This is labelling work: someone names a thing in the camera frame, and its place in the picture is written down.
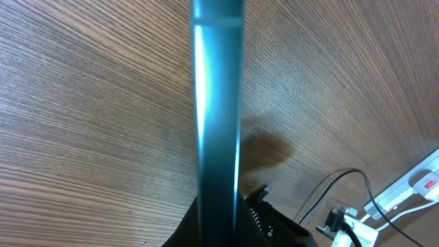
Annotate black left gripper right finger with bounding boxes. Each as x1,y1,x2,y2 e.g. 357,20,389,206
237,185,317,247

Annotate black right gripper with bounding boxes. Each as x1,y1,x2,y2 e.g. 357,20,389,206
316,204,357,240

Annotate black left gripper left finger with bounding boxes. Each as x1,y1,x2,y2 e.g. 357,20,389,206
163,197,200,247

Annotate black USB charging cable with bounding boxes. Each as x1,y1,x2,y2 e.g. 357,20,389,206
298,169,426,247

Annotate blue Galaxy smartphone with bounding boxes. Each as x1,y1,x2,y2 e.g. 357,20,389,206
190,0,246,246

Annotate white USB charger plug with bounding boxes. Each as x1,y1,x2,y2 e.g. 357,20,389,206
409,169,438,201

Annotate white power strip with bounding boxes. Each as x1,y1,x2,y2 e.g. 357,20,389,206
374,150,438,214

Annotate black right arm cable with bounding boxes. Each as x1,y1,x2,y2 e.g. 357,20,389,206
342,221,363,247

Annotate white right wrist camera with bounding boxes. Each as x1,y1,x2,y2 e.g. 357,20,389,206
331,215,379,247

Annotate white power strip cord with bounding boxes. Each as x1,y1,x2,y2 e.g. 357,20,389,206
358,200,439,233

